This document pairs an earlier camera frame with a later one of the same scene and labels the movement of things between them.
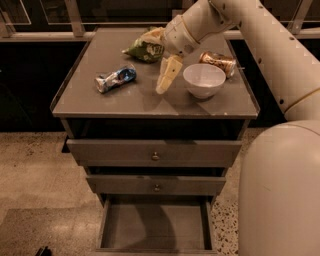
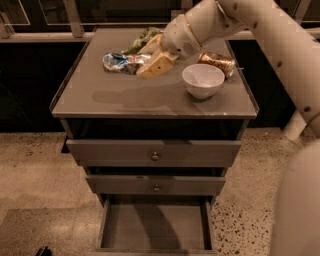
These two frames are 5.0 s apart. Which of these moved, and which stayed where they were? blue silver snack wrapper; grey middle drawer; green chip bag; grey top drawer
Moved: blue silver snack wrapper
Stayed: grey middle drawer; green chip bag; grey top drawer
